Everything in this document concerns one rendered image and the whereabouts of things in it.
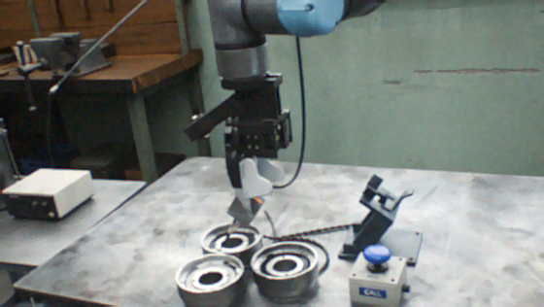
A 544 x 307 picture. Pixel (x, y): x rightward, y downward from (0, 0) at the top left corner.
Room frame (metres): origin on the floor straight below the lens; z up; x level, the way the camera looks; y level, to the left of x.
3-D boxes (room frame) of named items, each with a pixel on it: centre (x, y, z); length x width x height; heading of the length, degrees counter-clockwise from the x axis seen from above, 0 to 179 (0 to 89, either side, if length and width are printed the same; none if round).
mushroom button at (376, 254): (0.71, -0.13, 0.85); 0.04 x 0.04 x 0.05
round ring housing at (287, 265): (0.77, 0.00, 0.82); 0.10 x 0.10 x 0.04
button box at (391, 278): (0.71, -0.14, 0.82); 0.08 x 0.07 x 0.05; 65
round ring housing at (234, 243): (0.86, 0.09, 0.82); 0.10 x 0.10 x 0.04
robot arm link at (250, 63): (0.80, 0.03, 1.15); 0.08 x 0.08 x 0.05
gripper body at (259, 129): (0.80, 0.02, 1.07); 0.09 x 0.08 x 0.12; 68
